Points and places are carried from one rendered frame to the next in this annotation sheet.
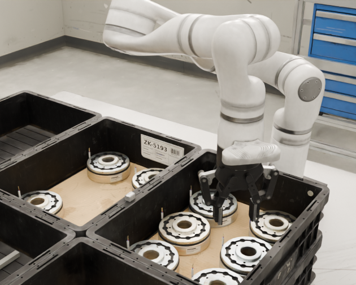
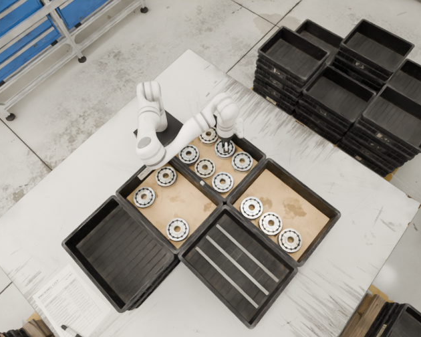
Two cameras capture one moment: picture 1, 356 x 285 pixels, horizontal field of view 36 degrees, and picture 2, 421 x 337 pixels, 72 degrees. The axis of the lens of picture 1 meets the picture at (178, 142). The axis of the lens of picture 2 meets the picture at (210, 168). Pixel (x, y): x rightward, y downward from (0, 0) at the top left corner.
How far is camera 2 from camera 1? 110 cm
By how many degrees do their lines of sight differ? 60
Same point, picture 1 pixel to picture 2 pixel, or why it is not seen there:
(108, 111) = (28, 204)
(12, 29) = not seen: outside the picture
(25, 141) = (97, 245)
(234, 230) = (202, 150)
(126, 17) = (160, 152)
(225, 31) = (234, 111)
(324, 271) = not seen: hidden behind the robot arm
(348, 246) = (191, 113)
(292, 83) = (158, 95)
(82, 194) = (164, 210)
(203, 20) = (209, 118)
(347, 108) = (11, 66)
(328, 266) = not seen: hidden behind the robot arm
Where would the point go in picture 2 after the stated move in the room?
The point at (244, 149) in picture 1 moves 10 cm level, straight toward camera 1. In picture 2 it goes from (240, 128) to (264, 134)
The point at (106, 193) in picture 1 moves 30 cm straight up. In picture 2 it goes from (164, 200) to (150, 178)
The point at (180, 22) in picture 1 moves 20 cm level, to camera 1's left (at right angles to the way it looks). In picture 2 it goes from (200, 127) to (190, 180)
